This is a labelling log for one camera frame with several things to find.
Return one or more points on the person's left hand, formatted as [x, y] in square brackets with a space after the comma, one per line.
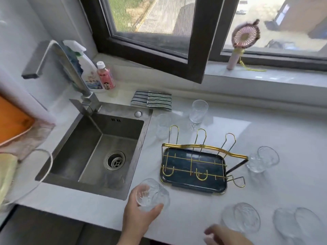
[138, 219]

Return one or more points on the person's right hand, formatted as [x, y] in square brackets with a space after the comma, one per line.
[227, 238]

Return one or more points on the clear glass cup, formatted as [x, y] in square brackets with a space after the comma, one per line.
[242, 216]
[198, 113]
[153, 193]
[162, 127]
[299, 223]
[260, 160]

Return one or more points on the gold cup rack blue tray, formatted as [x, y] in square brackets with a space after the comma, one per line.
[189, 181]

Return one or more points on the round sink drain strainer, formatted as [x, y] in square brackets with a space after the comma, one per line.
[115, 160]

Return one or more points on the stainless steel sink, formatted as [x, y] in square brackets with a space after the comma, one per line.
[89, 140]

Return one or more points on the round steel sink cap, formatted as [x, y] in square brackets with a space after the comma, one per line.
[138, 114]

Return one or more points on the green striped cloth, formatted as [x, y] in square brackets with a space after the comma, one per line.
[159, 101]

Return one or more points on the blue striped cloth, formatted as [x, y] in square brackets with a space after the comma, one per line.
[139, 98]

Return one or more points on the pink marbled board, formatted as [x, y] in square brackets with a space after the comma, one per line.
[30, 140]

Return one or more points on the pink drink bottle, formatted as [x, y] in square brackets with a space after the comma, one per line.
[106, 79]

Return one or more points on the white spray bottle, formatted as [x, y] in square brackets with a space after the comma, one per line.
[93, 79]

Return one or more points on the orange board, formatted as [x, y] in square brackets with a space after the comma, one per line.
[12, 119]

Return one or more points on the white plastic board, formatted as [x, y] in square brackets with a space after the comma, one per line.
[25, 99]

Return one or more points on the blue detergent pouch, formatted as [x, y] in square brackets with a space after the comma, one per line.
[78, 64]

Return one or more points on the white stone window sill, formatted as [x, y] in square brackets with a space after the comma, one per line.
[281, 76]

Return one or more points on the steel square faucet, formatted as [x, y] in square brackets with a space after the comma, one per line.
[35, 63]

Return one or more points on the dark brown open window sash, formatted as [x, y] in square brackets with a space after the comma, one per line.
[199, 35]

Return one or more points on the dark car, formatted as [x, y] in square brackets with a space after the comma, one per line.
[279, 45]

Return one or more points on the pink handheld fan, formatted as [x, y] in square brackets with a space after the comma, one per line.
[244, 35]

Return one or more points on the brown outbuilding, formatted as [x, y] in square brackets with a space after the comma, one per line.
[301, 15]

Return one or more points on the dark brown fixed window frame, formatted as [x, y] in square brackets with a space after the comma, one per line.
[281, 61]

